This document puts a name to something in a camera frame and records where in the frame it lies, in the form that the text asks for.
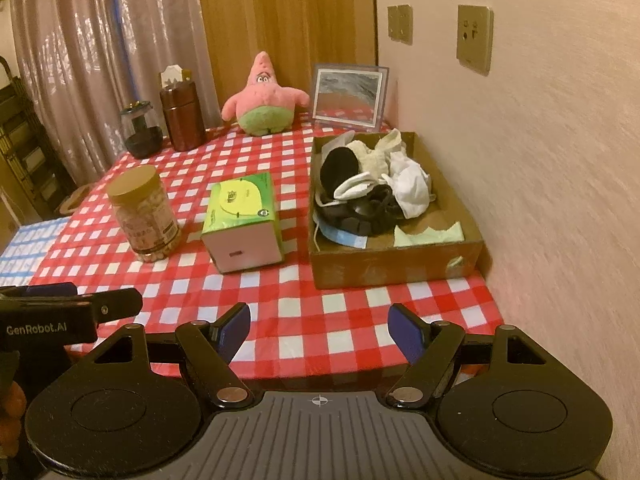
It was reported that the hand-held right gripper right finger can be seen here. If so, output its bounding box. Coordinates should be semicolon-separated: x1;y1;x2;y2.
385;303;558;408

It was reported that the dark glass jar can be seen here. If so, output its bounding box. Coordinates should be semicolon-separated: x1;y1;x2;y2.
119;101;164;159

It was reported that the brown cardboard box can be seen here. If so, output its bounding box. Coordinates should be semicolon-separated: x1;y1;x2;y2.
307;131;485;291

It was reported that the gold wall data socket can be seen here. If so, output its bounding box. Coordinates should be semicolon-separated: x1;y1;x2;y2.
456;4;495;77

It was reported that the brown wooden canister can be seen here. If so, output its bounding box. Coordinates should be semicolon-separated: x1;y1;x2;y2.
159;80;207;152

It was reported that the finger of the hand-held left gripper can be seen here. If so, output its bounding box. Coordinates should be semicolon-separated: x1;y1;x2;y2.
75;288;144;325
0;282;79;302

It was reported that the dark shelf rack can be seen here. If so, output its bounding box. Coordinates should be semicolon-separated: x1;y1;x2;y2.
0;57;66;222

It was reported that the red white checkered tablecloth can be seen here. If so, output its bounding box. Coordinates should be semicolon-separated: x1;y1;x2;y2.
30;117;506;380

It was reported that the black face mask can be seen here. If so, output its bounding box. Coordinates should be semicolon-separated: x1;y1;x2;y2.
314;182;403;237

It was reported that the blue face mask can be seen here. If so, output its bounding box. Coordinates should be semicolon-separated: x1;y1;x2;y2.
312;210;373;252

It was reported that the person's left hand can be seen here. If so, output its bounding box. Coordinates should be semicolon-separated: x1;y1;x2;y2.
0;381;28;458

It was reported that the woven basket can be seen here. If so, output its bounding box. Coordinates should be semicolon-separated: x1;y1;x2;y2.
57;185;93;217

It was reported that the wooden door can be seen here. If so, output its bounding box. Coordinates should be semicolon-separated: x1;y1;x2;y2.
195;0;378;127

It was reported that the cream fuzzy cloth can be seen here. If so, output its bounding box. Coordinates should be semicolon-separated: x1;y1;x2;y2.
345;129;408;178

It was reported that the gold lid nut jar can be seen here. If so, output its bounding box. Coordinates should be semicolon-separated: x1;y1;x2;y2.
106;165;182;264

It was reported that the patterned beige curtain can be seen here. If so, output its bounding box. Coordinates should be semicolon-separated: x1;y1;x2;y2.
10;0;221;187

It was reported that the black cloth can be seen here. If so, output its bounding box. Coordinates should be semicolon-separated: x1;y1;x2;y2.
320;147;359;197

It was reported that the white cloth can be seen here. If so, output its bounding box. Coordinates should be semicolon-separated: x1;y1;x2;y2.
382;154;433;220

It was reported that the pink starfish plush toy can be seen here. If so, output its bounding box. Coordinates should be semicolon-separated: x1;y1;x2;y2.
221;51;310;136

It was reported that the white fabric band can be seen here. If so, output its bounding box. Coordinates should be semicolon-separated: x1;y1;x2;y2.
330;171;388;202

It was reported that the clear picture frame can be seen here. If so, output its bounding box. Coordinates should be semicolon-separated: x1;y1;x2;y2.
310;63;390;134

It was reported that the green tissue pack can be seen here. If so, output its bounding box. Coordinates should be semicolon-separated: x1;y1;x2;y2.
201;172;285;274

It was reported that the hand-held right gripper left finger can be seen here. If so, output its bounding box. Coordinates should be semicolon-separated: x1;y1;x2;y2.
75;302;253;408

